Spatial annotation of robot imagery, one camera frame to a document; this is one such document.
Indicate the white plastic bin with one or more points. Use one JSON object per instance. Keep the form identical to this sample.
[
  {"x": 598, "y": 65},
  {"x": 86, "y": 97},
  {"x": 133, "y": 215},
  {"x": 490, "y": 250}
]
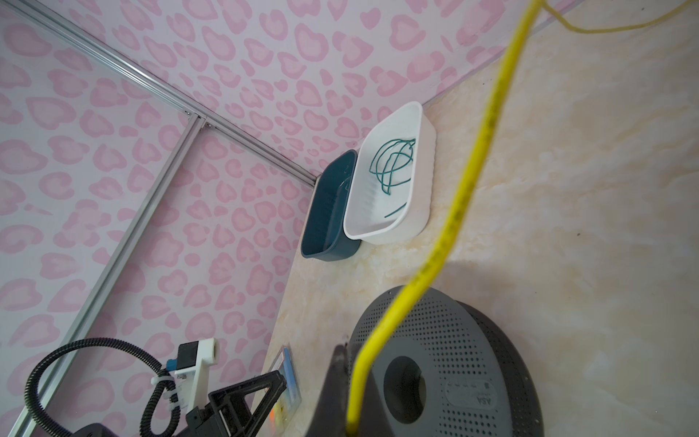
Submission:
[{"x": 390, "y": 195}]

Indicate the pack of highlighter markers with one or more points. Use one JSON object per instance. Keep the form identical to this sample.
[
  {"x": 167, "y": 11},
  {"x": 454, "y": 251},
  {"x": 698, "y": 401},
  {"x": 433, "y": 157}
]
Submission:
[{"x": 289, "y": 402}]

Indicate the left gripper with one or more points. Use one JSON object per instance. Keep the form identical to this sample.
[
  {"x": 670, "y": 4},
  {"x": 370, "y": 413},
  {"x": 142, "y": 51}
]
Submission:
[{"x": 229, "y": 413}]

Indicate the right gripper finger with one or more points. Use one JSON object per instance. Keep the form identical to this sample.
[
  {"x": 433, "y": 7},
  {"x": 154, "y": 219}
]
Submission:
[{"x": 329, "y": 418}]

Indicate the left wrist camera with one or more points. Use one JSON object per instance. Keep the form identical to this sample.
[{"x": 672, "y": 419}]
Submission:
[{"x": 190, "y": 373}]

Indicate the dark grey spool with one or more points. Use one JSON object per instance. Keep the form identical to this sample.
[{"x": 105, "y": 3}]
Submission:
[{"x": 449, "y": 370}]

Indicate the dark teal plastic bin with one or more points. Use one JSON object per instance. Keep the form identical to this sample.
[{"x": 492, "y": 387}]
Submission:
[{"x": 324, "y": 237}]

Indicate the diagonal aluminium frame bar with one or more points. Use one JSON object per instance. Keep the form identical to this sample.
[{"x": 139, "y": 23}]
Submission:
[{"x": 79, "y": 329}]

